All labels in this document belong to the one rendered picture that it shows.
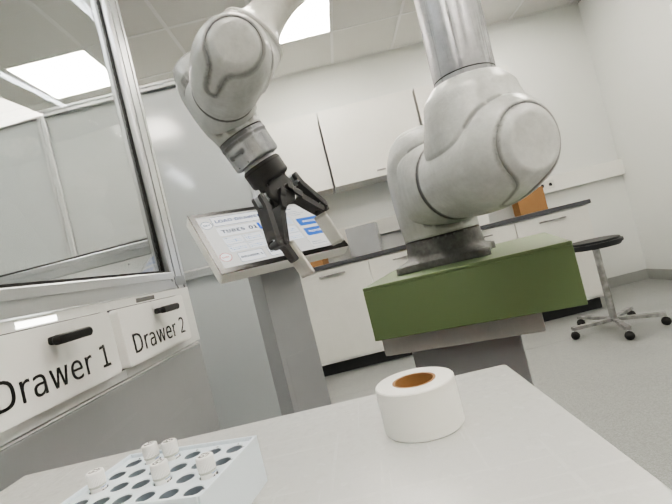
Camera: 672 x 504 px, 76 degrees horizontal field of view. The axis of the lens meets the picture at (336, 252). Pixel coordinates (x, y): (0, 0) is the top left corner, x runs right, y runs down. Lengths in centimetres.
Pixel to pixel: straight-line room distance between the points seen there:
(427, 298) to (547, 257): 20
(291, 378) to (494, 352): 95
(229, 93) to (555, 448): 54
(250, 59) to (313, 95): 394
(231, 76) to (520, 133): 39
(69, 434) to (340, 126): 359
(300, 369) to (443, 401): 130
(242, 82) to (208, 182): 179
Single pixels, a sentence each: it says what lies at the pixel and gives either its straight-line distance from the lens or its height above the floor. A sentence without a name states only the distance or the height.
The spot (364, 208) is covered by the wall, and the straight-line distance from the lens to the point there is 429.
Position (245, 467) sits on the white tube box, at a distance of 37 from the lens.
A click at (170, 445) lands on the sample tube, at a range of 40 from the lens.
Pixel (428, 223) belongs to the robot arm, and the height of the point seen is 94.
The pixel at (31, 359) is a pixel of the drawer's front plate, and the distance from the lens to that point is 71.
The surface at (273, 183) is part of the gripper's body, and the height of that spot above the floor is 108.
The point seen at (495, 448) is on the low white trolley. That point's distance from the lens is 36.
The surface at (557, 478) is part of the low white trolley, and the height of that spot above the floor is 76.
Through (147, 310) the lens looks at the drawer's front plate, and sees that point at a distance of 98.
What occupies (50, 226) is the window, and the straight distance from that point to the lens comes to 87.
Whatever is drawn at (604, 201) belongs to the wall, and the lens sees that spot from 503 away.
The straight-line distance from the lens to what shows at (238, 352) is 237.
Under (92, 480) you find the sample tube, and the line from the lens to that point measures 40.
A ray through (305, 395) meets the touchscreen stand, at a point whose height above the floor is 46.
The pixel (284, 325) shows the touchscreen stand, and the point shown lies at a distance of 162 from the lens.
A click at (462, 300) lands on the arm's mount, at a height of 80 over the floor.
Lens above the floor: 92
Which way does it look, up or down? 1 degrees up
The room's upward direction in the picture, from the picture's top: 14 degrees counter-clockwise
